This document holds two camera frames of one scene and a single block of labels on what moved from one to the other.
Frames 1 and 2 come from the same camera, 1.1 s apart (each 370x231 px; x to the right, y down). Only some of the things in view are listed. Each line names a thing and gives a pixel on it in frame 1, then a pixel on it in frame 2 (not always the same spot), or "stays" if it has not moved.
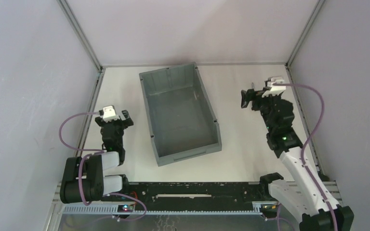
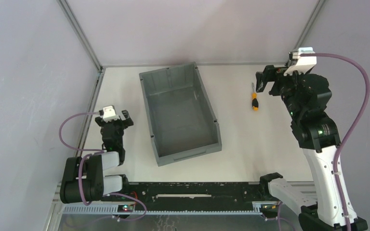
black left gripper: (114, 122) stays
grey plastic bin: (180, 120) stays
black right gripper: (257, 98) -> (274, 81)
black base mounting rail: (145, 194) stays
